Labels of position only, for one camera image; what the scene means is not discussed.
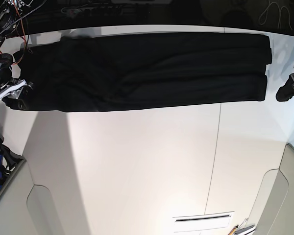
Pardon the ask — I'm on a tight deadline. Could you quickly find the white coiled cable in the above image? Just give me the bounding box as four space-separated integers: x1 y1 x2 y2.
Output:
258 0 293 29

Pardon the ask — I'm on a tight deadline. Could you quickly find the grey bin with blue items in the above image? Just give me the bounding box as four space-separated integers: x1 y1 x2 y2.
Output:
0 136 25 196

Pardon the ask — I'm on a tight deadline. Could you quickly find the grey flat tool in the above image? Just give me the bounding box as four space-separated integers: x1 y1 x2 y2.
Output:
234 225 255 235

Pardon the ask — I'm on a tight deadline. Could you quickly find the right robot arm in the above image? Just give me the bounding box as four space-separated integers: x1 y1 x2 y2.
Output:
0 0 33 101

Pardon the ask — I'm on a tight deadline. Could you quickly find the yellow handled tool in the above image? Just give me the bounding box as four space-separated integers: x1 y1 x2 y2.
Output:
228 226 239 235

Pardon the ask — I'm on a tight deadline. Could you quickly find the black T-shirt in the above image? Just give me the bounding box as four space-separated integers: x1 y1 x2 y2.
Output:
4 32 272 113

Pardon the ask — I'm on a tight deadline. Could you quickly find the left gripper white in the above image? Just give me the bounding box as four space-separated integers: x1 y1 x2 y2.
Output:
276 73 294 101

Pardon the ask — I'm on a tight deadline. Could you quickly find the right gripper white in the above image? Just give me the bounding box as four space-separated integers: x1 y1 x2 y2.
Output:
0 78 33 100

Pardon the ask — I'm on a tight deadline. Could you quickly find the grey right side panel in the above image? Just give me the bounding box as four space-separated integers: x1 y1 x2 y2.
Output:
246 144 294 235

